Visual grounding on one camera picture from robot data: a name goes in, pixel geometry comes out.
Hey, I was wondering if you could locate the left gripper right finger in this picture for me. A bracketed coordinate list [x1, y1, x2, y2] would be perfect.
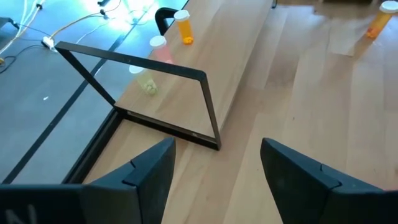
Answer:
[260, 138, 391, 224]

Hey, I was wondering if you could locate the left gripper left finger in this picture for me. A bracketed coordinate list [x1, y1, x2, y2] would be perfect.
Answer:
[80, 136, 177, 224]

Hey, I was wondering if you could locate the pink pill bottle white cap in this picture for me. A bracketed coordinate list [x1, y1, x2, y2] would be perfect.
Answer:
[149, 35, 174, 65]

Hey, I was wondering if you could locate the black curved clamp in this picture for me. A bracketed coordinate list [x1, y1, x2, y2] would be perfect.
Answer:
[154, 7, 179, 36]

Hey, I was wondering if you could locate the white power adapter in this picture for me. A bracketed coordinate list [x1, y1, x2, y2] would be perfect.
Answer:
[42, 35, 57, 50]

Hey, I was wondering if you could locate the yellow floor cable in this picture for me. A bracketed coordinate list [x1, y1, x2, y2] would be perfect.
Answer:
[51, 0, 124, 40]

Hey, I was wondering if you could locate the white floor cable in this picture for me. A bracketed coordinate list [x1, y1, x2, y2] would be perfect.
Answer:
[0, 0, 44, 55]

